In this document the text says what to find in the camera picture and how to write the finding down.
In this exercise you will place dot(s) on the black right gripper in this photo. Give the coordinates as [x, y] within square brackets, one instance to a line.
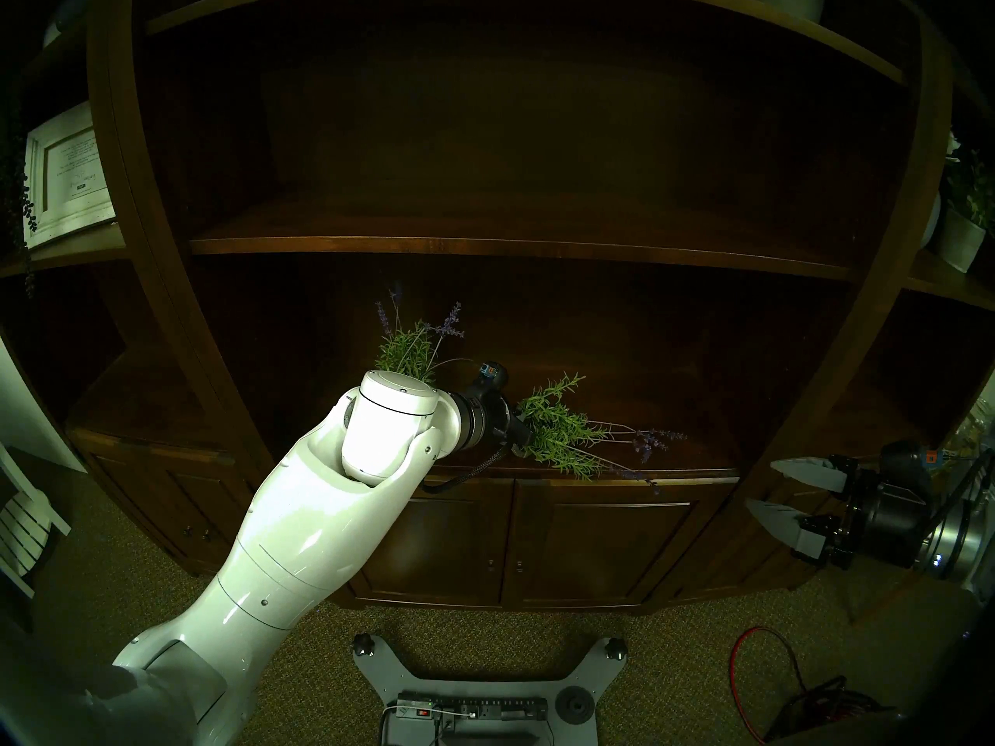
[886, 511]

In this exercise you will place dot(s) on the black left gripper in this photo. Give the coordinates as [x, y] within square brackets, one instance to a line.
[497, 418]

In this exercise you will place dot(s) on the potted fake lavender plant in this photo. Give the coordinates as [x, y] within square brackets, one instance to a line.
[560, 434]
[408, 352]

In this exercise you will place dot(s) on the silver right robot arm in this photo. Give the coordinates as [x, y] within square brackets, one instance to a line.
[952, 531]

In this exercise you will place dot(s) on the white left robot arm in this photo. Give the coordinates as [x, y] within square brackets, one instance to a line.
[311, 519]

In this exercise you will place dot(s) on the green plant in white pot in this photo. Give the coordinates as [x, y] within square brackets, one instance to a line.
[960, 239]

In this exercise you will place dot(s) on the dark trailing plant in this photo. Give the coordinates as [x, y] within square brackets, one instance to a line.
[27, 208]

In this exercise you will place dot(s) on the clear glass jar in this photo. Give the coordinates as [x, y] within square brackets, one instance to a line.
[978, 430]

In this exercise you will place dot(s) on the dark wooden bookcase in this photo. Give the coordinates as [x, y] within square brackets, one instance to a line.
[622, 208]

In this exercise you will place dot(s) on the grey power strip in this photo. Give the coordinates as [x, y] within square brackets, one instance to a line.
[497, 707]

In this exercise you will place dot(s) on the white slatted chair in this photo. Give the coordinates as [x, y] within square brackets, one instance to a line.
[23, 519]

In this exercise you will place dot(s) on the white framed certificate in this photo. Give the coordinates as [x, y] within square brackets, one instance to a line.
[70, 177]

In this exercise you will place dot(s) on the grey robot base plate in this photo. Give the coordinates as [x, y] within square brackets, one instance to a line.
[482, 686]

